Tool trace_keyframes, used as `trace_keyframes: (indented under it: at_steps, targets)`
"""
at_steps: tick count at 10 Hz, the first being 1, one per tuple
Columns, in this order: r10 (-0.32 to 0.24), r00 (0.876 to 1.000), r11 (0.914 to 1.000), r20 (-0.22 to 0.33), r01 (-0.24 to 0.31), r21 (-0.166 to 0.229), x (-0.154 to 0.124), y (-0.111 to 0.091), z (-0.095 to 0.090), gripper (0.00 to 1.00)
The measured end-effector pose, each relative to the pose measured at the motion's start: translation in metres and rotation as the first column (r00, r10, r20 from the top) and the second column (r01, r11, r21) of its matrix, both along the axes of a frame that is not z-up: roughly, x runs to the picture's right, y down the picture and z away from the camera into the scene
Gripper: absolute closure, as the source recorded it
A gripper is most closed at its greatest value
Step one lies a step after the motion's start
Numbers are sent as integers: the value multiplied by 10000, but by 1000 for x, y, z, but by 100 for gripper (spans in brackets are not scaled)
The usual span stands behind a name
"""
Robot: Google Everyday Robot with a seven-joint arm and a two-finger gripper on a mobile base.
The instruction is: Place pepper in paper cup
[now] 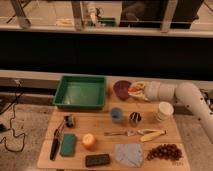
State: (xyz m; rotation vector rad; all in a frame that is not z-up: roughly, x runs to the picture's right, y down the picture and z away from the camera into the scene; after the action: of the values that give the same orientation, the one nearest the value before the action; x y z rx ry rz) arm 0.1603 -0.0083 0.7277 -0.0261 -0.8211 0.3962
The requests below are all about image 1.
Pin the black handled knife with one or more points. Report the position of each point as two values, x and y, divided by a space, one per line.
55 142

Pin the black eraser block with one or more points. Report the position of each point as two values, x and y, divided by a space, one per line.
97 160

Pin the purple bowl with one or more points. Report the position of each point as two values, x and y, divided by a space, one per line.
121 89

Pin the white paper cup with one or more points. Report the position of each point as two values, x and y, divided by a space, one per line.
164 111

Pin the orange fruit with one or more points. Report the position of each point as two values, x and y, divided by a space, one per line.
89 141

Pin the bunch of dark grapes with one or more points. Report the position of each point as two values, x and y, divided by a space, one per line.
165 151

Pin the blue cloth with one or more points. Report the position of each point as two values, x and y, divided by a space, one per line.
130 155

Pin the yellow banana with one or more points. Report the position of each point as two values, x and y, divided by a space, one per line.
148 135

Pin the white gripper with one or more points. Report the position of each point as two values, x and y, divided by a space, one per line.
151 91

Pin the green sponge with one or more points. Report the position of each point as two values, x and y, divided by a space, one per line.
68 145

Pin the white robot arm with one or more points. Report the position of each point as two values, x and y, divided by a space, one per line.
185 93

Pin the green plastic tray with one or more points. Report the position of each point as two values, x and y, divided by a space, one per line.
81 93

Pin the dark metal cup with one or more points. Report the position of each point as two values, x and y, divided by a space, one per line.
134 118

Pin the blue cup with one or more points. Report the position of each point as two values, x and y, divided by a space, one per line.
116 115

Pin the small black binder clip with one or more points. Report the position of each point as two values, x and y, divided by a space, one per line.
69 121

